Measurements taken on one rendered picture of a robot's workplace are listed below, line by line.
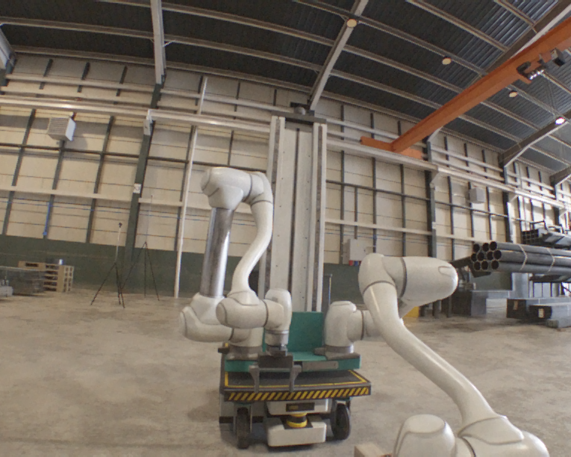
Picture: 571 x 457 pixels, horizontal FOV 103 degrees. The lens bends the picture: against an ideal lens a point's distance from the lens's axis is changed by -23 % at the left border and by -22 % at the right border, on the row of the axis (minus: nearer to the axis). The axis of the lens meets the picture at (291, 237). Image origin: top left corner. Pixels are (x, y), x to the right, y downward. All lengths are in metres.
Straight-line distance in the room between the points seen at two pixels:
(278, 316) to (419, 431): 0.67
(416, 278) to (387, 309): 0.17
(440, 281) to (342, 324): 0.64
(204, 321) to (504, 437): 1.03
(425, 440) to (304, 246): 1.26
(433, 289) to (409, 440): 0.51
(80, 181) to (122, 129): 2.37
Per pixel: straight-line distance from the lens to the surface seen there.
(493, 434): 0.64
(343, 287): 11.00
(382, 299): 0.80
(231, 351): 1.38
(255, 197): 1.26
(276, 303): 1.05
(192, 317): 1.23
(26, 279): 7.52
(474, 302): 8.63
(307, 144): 1.79
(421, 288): 0.92
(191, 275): 9.85
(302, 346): 1.55
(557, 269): 6.16
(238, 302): 0.98
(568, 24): 9.22
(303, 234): 1.62
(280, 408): 1.35
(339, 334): 1.44
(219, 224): 1.20
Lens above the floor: 0.79
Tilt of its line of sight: 9 degrees up
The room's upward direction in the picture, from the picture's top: 3 degrees clockwise
